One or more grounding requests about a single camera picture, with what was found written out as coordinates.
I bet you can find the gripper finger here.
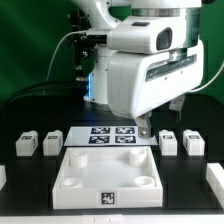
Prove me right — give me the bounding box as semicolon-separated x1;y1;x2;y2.
135;112;151;139
169;95;186;122

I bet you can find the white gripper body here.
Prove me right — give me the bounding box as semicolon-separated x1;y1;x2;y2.
107;42;204;119

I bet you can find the white square tabletop tray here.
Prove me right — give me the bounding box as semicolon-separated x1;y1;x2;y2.
52;146;163;209

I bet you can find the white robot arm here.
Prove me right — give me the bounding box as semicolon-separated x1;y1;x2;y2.
71;0;205;139

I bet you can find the white sheet with tags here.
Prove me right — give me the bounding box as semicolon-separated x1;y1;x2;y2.
64;126;157;147

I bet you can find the white block at right edge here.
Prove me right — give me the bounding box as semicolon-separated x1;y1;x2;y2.
206;163;224;210

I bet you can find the white block at edge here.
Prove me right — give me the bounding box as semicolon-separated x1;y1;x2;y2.
0;165;7;191
206;163;224;210

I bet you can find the white block at left edge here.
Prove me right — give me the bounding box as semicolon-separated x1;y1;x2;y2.
0;165;7;191

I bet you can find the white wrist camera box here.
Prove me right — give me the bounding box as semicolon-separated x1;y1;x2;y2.
107;16;186;54

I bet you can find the white cable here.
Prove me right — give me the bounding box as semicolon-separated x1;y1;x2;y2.
45;30;89;82

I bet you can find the black cables bundle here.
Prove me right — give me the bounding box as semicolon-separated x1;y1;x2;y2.
0;79;88;111

